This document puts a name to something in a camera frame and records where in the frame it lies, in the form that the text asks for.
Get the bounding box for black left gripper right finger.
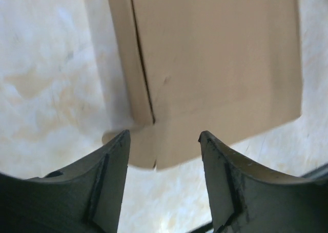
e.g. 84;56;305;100
199;131;327;232

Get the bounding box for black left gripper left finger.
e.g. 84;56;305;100
1;130;131;232

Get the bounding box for brown cardboard box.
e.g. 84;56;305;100
109;0;303;169

